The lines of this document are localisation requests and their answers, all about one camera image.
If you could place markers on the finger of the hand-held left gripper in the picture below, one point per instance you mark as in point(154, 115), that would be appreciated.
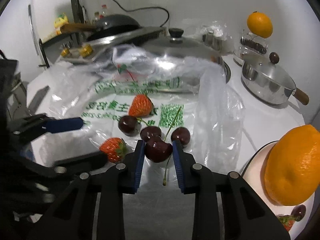
point(65, 125)
point(82, 158)

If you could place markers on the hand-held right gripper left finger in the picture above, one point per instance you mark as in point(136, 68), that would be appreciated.
point(140, 165)

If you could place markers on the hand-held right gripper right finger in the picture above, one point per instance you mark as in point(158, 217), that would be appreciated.
point(177, 165)

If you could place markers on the dark red cherry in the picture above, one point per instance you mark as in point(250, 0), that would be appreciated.
point(299, 211)
point(180, 136)
point(150, 133)
point(158, 151)
point(128, 125)

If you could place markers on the red strawberry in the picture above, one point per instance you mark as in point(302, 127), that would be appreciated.
point(287, 222)
point(113, 149)
point(140, 105)

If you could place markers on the clear printed plastic bag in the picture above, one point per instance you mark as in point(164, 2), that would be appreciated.
point(212, 120)

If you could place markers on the white plate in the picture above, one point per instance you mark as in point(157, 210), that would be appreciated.
point(257, 162)

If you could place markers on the large orange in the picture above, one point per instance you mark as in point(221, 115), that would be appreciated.
point(292, 165)

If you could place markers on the black metal rack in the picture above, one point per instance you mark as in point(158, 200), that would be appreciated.
point(50, 42)

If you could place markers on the crumpled white plastic bag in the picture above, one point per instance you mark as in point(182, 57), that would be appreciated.
point(122, 57)

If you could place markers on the yellow detergent bottle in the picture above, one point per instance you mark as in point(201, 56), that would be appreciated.
point(61, 22)

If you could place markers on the steel induction cooker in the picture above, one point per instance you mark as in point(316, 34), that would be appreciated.
point(125, 38)

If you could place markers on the large steel lid black knob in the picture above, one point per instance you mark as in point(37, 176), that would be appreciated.
point(175, 52)

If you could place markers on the dark oil bottle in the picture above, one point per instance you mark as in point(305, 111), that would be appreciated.
point(96, 16)

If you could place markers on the small steel pot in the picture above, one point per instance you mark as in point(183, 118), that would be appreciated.
point(262, 90)

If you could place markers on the black umbrella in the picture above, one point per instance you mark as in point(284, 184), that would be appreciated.
point(81, 7)

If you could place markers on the red sauce bottle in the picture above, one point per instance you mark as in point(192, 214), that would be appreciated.
point(103, 10)

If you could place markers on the small white dish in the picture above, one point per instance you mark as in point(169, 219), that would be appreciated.
point(237, 58)

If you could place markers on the grey vertical pipe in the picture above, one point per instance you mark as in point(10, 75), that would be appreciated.
point(73, 0)

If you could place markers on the small pot lid wooden knob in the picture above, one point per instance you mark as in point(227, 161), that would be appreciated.
point(267, 67)

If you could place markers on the small orange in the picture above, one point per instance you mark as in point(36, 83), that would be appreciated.
point(260, 25)

